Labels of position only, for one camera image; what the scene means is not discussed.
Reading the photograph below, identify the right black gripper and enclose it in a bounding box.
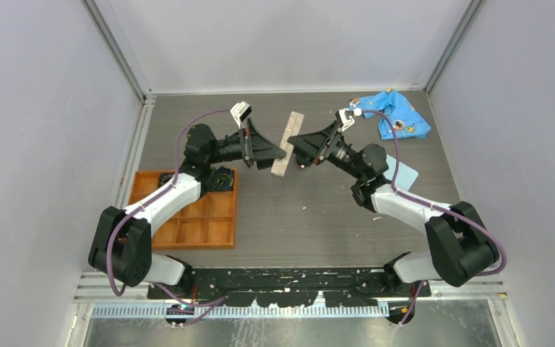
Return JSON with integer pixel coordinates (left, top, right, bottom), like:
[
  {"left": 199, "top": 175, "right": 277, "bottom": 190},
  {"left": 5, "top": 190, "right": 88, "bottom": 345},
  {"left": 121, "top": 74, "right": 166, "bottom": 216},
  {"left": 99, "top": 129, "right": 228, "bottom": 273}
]
[{"left": 287, "top": 121, "right": 366, "bottom": 181}]

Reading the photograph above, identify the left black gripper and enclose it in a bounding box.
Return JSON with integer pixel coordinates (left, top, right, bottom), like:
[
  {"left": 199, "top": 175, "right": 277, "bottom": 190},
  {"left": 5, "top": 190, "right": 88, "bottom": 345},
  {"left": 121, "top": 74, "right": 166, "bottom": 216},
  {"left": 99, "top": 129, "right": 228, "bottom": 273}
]
[{"left": 206, "top": 119, "right": 286, "bottom": 171}]

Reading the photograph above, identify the beige glasses case green lining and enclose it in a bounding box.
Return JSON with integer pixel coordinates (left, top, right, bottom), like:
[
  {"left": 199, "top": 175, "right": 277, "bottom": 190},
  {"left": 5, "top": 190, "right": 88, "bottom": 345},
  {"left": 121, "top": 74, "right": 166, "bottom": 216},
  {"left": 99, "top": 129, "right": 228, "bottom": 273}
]
[{"left": 271, "top": 111, "right": 304, "bottom": 177}]

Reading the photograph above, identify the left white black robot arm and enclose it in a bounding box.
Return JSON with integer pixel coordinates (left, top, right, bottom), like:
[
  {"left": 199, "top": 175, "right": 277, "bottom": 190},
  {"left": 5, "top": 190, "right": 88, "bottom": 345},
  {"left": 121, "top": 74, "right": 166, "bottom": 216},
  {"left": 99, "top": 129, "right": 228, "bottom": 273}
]
[{"left": 87, "top": 119, "right": 286, "bottom": 299}]

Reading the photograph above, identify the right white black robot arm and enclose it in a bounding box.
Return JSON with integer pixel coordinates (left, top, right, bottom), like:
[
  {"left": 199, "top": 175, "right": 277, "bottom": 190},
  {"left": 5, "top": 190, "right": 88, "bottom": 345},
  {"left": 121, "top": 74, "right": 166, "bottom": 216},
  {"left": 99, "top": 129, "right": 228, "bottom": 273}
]
[{"left": 288, "top": 121, "right": 501, "bottom": 297}]

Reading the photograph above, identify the green yellow patterned rolled item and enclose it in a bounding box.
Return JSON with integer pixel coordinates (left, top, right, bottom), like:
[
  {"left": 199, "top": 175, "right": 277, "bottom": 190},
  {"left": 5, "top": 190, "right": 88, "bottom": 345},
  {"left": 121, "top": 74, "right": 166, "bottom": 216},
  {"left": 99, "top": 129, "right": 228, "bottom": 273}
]
[{"left": 210, "top": 166, "right": 235, "bottom": 192}]

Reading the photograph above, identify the orange compartment tray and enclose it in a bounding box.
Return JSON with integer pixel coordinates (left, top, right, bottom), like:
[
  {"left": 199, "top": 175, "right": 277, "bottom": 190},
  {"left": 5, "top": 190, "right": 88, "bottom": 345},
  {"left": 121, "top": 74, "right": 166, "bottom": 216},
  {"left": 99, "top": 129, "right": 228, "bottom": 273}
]
[{"left": 124, "top": 169, "right": 238, "bottom": 251}]

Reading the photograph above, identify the light blue lens cloth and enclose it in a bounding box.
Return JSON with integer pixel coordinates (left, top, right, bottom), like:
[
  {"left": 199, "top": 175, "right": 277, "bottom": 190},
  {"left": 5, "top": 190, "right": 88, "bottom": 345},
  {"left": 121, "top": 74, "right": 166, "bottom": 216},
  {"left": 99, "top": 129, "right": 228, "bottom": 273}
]
[{"left": 384, "top": 155, "right": 419, "bottom": 191}]

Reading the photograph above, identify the dark camouflage rolled item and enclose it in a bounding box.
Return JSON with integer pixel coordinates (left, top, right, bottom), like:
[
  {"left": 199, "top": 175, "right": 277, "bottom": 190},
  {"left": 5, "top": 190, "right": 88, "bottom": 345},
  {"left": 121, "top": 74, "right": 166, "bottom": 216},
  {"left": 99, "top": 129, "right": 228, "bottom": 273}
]
[{"left": 157, "top": 172, "right": 174, "bottom": 188}]

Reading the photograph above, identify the blue patterned cloth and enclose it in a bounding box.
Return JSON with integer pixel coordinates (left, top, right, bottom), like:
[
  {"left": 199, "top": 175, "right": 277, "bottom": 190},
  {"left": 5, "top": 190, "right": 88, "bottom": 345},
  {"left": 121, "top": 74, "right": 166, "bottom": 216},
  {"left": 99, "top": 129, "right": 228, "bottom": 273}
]
[{"left": 349, "top": 89, "right": 432, "bottom": 140}]

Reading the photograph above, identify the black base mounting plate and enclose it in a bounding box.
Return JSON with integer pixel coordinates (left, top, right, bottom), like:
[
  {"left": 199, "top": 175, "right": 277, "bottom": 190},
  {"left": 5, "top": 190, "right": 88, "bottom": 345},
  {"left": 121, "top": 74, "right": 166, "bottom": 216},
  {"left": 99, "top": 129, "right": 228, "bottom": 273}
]
[{"left": 169, "top": 267, "right": 431, "bottom": 308}]

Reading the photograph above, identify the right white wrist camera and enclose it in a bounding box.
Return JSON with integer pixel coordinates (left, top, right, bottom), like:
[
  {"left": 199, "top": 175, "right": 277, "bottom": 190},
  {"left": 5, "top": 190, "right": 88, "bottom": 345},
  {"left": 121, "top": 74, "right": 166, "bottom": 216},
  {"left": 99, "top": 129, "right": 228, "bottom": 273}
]
[{"left": 335, "top": 108, "right": 362, "bottom": 133}]

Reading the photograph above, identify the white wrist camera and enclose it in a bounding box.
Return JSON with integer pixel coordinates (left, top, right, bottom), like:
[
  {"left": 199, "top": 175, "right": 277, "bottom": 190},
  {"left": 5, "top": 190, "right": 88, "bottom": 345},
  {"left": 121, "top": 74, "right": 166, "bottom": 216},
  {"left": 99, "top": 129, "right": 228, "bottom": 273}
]
[
  {"left": 230, "top": 100, "right": 251, "bottom": 129},
  {"left": 335, "top": 108, "right": 362, "bottom": 133}
]

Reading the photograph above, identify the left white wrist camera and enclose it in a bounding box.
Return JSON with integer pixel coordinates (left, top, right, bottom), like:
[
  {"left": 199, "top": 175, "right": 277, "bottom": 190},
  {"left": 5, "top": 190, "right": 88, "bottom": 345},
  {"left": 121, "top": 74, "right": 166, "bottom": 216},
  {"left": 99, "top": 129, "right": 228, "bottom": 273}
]
[{"left": 230, "top": 100, "right": 251, "bottom": 129}]

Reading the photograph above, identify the perforated metal cable rail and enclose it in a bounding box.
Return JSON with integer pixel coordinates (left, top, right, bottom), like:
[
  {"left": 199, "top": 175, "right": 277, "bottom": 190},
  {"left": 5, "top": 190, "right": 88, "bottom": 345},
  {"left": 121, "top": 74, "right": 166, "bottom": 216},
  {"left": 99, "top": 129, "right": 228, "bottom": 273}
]
[{"left": 90, "top": 301, "right": 390, "bottom": 320}]

